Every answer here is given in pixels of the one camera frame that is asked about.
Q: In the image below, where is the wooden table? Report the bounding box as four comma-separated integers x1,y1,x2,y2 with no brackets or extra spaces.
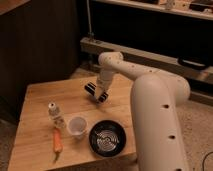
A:
8,75,138,171

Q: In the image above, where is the wooden shelf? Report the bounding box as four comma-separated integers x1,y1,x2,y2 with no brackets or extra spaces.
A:
94,0,213,21

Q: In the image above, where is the white bottle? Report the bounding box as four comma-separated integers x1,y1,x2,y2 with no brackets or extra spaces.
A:
48,103,66,129

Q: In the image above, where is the long metal beam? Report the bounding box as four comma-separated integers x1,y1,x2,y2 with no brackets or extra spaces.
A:
80,37,213,84

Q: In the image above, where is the vertical metal pole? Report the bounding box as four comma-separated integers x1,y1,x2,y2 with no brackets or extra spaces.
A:
86,0,94,41

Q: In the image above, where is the black handle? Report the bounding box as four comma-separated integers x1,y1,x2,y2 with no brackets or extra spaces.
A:
177,58,210,70

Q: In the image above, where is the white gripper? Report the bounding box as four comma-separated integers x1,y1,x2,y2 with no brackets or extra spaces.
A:
95,74,113,97

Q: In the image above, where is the orange carrot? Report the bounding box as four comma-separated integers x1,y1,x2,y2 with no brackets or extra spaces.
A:
53,128,63,162

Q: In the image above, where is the clear plastic cup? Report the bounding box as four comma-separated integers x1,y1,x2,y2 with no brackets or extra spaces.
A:
67,116,87,139

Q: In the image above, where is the metal whisk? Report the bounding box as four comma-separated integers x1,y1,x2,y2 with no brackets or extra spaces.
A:
95,130,119,152

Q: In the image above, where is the black bowl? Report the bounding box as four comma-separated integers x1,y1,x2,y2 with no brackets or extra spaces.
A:
89,120,126,157

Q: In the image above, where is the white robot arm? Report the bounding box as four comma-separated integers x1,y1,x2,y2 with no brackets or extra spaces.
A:
95,52,190,171

